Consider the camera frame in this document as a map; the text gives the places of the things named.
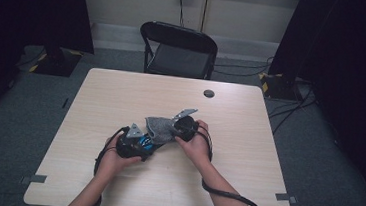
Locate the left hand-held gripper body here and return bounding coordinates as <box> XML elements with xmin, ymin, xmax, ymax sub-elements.
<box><xmin>114</xmin><ymin>121</ymin><xmax>153</xmax><ymax>162</ymax></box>

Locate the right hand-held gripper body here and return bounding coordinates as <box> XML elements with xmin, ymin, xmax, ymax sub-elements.
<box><xmin>169</xmin><ymin>106</ymin><xmax>202</xmax><ymax>142</ymax></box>

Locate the blue toy car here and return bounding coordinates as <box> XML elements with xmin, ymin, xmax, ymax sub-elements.
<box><xmin>138</xmin><ymin>135</ymin><xmax>156</xmax><ymax>153</ymax></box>

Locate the grey terry cloth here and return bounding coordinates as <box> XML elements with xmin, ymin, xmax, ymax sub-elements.
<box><xmin>142</xmin><ymin>114</ymin><xmax>185</xmax><ymax>148</ymax></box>

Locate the person's left hand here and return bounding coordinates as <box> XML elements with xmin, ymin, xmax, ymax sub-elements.
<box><xmin>95</xmin><ymin>135</ymin><xmax>145</xmax><ymax>181</ymax></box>

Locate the person's right hand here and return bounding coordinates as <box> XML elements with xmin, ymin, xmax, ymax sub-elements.
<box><xmin>172</xmin><ymin>116</ymin><xmax>216</xmax><ymax>169</ymax></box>

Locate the black folding chair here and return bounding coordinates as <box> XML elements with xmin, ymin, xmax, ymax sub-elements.
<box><xmin>135</xmin><ymin>19</ymin><xmax>221</xmax><ymax>82</ymax></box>

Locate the grey tape strip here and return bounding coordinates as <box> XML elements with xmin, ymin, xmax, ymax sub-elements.
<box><xmin>274</xmin><ymin>191</ymin><xmax>297</xmax><ymax>204</ymax></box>
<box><xmin>20</xmin><ymin>172</ymin><xmax>48</xmax><ymax>186</ymax></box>

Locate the black stand base striped tape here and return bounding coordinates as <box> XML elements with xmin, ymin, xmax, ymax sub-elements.
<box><xmin>27</xmin><ymin>44</ymin><xmax>84</xmax><ymax>79</ymax></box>
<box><xmin>256</xmin><ymin>71</ymin><xmax>305</xmax><ymax>102</ymax></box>

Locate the black curtain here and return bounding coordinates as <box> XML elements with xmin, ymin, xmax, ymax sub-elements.
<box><xmin>0</xmin><ymin>0</ymin><xmax>100</xmax><ymax>143</ymax></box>
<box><xmin>257</xmin><ymin>0</ymin><xmax>366</xmax><ymax>206</ymax></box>

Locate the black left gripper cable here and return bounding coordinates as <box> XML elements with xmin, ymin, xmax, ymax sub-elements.
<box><xmin>73</xmin><ymin>121</ymin><xmax>131</xmax><ymax>206</ymax></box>

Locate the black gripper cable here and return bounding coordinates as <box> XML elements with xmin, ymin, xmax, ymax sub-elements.
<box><xmin>188</xmin><ymin>123</ymin><xmax>277</xmax><ymax>206</ymax></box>
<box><xmin>73</xmin><ymin>121</ymin><xmax>131</xmax><ymax>206</ymax></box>

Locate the black table cable grommet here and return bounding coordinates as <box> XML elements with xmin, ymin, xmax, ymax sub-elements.
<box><xmin>203</xmin><ymin>88</ymin><xmax>216</xmax><ymax>100</ymax></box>

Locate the black floor cable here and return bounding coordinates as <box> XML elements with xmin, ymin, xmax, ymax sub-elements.
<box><xmin>266</xmin><ymin>83</ymin><xmax>319</xmax><ymax>140</ymax></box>
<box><xmin>213</xmin><ymin>64</ymin><xmax>269</xmax><ymax>80</ymax></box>
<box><xmin>213</xmin><ymin>51</ymin><xmax>275</xmax><ymax>73</ymax></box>

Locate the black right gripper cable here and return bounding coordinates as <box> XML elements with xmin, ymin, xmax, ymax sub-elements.
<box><xmin>188</xmin><ymin>123</ymin><xmax>277</xmax><ymax>206</ymax></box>

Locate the black plugged power cable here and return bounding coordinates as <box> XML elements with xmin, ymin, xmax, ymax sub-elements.
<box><xmin>176</xmin><ymin>0</ymin><xmax>187</xmax><ymax>29</ymax></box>

